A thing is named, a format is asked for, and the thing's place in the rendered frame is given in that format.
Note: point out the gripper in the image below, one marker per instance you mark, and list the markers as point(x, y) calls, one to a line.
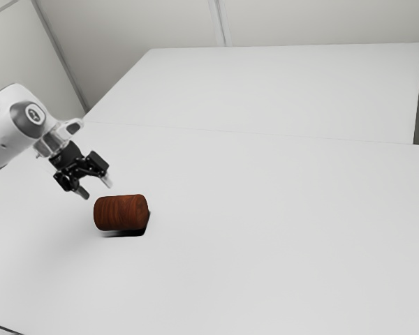
point(67, 157)

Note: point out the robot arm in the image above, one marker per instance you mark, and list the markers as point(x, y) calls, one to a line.
point(7, 136)

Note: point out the brown wooden mug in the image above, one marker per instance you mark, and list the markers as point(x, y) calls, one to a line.
point(121, 212)

